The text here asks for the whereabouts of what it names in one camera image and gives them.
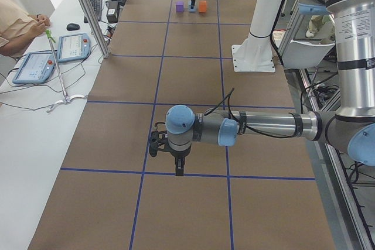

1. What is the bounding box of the light blue foam block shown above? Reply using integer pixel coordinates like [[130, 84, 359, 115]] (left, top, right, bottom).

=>
[[187, 1, 196, 13]]

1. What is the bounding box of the operator forearm beige sleeve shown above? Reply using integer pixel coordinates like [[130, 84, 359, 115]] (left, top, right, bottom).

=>
[[1, 0, 37, 47]]

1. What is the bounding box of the orange foam block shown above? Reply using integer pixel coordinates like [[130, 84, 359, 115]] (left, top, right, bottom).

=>
[[198, 1, 207, 13]]

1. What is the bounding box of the purple foam block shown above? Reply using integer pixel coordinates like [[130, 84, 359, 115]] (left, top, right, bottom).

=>
[[175, 1, 185, 13]]

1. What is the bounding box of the operator hand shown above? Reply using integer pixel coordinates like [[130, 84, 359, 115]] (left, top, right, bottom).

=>
[[28, 14, 50, 38]]

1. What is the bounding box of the black power adapter box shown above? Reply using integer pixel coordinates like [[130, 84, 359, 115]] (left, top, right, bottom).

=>
[[106, 1, 120, 23]]

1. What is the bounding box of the black keyboard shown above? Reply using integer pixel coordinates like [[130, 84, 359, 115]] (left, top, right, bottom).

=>
[[90, 0, 103, 21]]

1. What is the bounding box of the black computer mouse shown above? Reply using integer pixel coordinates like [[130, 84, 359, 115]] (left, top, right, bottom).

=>
[[66, 23, 80, 31]]

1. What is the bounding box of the far teach pendant tablet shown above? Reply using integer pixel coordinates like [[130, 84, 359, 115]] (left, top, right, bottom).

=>
[[57, 33, 91, 63]]

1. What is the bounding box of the teach pendant tablet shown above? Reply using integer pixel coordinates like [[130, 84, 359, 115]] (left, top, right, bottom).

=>
[[57, 33, 91, 63], [12, 52, 55, 84]]

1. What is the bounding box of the metal reacher stick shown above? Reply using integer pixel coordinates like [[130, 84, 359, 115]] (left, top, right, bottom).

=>
[[45, 29, 88, 113]]

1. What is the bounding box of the near teach pendant tablet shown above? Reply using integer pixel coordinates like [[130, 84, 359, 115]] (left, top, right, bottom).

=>
[[12, 52, 55, 84]]

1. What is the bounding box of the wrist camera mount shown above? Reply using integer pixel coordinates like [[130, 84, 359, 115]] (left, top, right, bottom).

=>
[[148, 122, 171, 157]]

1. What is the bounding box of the white camera pedestal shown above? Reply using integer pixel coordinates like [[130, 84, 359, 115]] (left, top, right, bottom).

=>
[[232, 0, 282, 73]]

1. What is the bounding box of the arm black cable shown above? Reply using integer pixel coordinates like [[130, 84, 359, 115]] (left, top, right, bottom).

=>
[[154, 87, 299, 139]]

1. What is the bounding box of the aluminium frame post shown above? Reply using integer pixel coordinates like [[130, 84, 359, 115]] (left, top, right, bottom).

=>
[[78, 0, 110, 59]]

